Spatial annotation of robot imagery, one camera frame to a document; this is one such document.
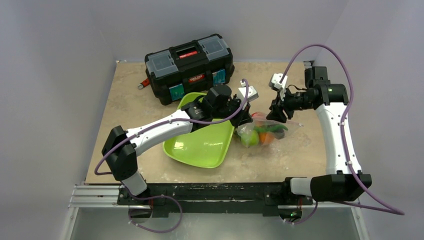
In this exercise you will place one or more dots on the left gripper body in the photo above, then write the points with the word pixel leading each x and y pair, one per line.
pixel 230 108

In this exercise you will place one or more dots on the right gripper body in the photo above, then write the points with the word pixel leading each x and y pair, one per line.
pixel 281 106

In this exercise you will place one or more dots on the red fake food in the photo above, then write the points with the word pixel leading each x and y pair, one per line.
pixel 258 116

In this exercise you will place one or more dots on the clear zip top bag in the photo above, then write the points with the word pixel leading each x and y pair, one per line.
pixel 291 125

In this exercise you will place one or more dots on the green fake apple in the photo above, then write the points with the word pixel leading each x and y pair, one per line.
pixel 250 139

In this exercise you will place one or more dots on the orange fake fruit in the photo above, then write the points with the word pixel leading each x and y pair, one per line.
pixel 266 138

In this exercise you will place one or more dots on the green plastic tray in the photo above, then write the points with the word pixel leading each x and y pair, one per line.
pixel 204 148

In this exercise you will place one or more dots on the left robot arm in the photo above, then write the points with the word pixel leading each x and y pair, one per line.
pixel 218 105

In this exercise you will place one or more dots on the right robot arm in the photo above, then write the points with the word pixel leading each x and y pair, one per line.
pixel 344 180

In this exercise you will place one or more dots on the black plastic toolbox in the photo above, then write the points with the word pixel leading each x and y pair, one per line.
pixel 194 66

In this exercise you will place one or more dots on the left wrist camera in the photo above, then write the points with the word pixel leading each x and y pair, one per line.
pixel 247 94

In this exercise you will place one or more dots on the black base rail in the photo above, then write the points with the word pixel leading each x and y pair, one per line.
pixel 270 199

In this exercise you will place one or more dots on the red handled tool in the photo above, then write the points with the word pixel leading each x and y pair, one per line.
pixel 143 84

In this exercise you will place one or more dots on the aluminium frame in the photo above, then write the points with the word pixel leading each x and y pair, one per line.
pixel 97 216

